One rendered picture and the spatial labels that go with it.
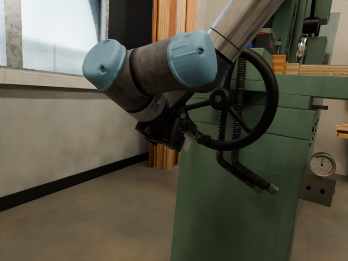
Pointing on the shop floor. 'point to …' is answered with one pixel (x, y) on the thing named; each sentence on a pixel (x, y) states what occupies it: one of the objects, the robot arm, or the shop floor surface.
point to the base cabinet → (238, 200)
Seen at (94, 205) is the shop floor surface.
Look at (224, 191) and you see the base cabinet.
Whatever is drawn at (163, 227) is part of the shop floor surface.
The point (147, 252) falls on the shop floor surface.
